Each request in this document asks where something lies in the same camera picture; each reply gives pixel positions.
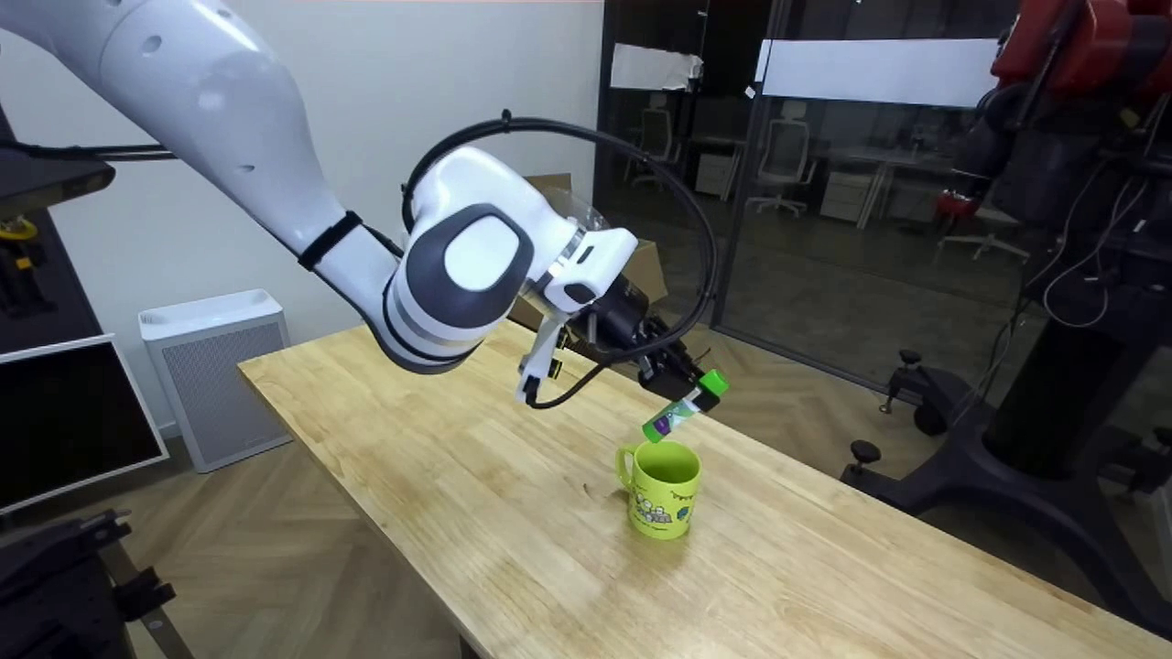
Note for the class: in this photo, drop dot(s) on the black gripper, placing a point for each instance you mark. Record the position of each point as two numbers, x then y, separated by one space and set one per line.
623 325

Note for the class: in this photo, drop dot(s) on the green paper glue stick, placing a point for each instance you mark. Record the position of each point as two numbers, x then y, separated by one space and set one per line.
698 402

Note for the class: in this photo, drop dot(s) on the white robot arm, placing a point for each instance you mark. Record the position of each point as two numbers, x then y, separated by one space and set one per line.
479 238

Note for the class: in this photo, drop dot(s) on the green ceramic mug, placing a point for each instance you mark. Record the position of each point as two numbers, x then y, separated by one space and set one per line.
661 484

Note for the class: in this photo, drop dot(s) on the open cardboard box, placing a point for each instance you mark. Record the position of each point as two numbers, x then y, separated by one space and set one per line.
634 263

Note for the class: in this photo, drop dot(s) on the black stand base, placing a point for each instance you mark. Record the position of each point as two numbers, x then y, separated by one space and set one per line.
1039 454

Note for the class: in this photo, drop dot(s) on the red machine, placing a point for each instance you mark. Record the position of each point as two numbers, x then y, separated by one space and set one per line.
1088 47

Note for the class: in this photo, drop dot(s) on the black equipment foreground left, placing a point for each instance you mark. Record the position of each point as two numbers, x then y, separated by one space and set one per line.
66 591

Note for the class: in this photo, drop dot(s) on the black monitor with white frame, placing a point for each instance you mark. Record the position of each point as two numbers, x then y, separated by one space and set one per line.
71 418

